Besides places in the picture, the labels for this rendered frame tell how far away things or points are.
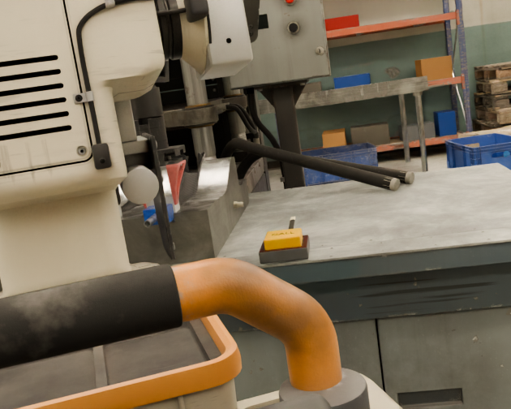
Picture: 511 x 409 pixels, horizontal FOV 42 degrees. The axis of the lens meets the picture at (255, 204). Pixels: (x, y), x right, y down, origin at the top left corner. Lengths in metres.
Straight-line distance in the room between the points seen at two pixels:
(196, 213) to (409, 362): 0.45
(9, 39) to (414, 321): 0.80
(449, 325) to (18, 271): 0.73
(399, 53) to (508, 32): 1.22
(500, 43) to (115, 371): 7.78
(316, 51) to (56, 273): 1.37
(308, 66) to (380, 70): 5.93
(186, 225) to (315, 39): 0.96
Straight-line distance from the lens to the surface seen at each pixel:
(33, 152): 0.66
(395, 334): 1.18
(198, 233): 1.15
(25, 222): 0.73
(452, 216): 1.27
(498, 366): 1.23
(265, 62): 1.98
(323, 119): 7.86
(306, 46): 1.97
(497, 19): 8.15
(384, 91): 4.76
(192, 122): 1.86
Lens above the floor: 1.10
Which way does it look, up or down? 11 degrees down
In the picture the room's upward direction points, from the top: 8 degrees counter-clockwise
